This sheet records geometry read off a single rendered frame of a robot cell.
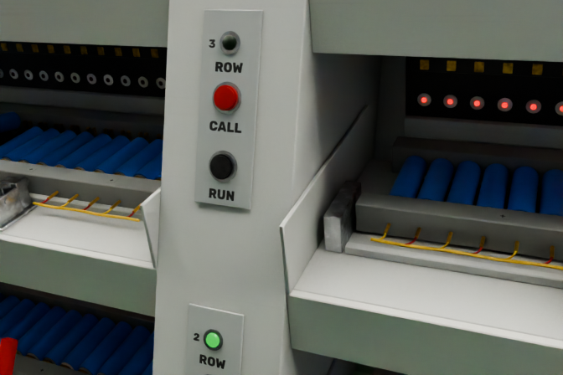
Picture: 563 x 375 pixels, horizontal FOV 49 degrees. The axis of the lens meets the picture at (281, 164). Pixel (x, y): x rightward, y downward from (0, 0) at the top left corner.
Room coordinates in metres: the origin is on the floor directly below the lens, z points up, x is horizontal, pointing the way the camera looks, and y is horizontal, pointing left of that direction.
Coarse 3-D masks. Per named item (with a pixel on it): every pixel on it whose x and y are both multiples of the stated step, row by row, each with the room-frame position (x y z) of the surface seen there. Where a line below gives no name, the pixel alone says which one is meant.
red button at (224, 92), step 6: (216, 90) 0.39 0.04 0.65; (222, 90) 0.39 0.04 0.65; (228, 90) 0.39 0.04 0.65; (234, 90) 0.39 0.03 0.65; (216, 96) 0.39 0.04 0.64; (222, 96) 0.39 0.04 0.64; (228, 96) 0.39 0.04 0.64; (234, 96) 0.39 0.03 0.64; (216, 102) 0.39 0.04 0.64; (222, 102) 0.39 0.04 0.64; (228, 102) 0.39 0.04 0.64; (234, 102) 0.39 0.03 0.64; (222, 108) 0.39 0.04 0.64; (228, 108) 0.39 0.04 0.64
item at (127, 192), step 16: (0, 160) 0.54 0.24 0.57; (0, 176) 0.52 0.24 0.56; (16, 176) 0.51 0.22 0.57; (32, 176) 0.51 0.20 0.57; (48, 176) 0.50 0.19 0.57; (64, 176) 0.50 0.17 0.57; (80, 176) 0.50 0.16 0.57; (96, 176) 0.50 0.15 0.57; (112, 176) 0.49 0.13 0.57; (32, 192) 0.51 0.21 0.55; (48, 192) 0.51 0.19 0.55; (64, 192) 0.50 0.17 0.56; (80, 192) 0.49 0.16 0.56; (96, 192) 0.49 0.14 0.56; (112, 192) 0.48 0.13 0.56; (128, 192) 0.47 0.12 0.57; (144, 192) 0.47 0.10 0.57; (64, 208) 0.48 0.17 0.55; (112, 208) 0.47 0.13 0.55
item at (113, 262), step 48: (0, 96) 0.68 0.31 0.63; (48, 96) 0.66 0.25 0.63; (96, 96) 0.63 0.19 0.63; (144, 96) 0.61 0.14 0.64; (0, 240) 0.46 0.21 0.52; (48, 240) 0.46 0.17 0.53; (96, 240) 0.45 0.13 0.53; (144, 240) 0.44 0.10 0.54; (48, 288) 0.46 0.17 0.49; (96, 288) 0.44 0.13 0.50; (144, 288) 0.42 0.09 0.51
